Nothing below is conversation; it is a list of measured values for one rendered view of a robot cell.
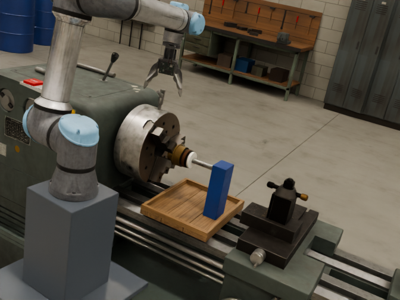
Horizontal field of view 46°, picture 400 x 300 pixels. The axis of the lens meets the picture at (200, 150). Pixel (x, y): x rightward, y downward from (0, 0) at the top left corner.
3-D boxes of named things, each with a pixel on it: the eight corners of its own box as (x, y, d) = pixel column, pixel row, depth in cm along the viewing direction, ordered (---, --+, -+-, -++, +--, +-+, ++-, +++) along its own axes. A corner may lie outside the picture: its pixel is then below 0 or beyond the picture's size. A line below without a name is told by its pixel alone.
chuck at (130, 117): (107, 180, 193) (121, 106, 184) (149, 166, 220) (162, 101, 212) (114, 183, 191) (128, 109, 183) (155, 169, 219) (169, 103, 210)
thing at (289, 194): (271, 194, 165) (274, 186, 164) (279, 187, 172) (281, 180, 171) (293, 202, 162) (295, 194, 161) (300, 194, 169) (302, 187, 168)
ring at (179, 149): (166, 144, 190) (186, 152, 186) (178, 139, 198) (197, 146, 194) (163, 165, 193) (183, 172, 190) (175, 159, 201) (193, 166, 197)
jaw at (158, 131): (149, 146, 195) (142, 129, 185) (155, 137, 197) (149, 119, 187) (172, 155, 191) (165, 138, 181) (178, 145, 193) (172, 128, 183)
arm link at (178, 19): (111, -25, 123) (211, 10, 164) (83, -31, 129) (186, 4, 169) (102, 20, 126) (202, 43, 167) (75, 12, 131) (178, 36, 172)
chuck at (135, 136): (114, 183, 191) (128, 109, 183) (155, 169, 219) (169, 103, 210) (132, 191, 188) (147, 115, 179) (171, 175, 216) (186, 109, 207)
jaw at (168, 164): (155, 153, 201) (146, 180, 201) (149, 152, 196) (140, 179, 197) (177, 162, 197) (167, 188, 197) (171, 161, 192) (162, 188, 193)
